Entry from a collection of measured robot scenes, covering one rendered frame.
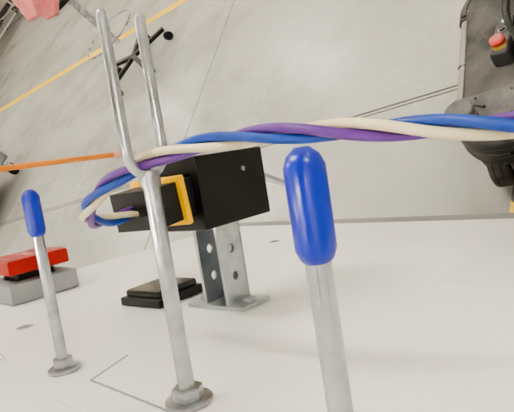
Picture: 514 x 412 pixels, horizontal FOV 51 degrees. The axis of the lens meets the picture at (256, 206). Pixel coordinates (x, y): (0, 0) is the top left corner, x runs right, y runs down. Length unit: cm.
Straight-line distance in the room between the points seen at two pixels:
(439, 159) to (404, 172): 11
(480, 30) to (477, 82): 19
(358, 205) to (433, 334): 156
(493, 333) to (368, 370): 6
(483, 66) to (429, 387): 140
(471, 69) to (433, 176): 34
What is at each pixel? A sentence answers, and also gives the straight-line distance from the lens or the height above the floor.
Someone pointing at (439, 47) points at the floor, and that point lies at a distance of 209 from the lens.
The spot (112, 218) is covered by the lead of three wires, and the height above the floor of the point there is 116.
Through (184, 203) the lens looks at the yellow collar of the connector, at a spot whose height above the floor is 113.
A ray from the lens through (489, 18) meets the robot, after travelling 170.
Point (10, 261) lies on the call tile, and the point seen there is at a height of 112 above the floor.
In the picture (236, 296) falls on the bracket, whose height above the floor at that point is 107.
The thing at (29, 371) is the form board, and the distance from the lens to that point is 29.
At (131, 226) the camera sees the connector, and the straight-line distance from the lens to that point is 28.
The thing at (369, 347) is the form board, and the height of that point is 108.
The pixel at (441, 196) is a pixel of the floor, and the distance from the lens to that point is 167.
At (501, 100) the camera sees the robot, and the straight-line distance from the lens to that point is 141.
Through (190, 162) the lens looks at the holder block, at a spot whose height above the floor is 114.
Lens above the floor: 128
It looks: 37 degrees down
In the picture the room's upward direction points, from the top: 51 degrees counter-clockwise
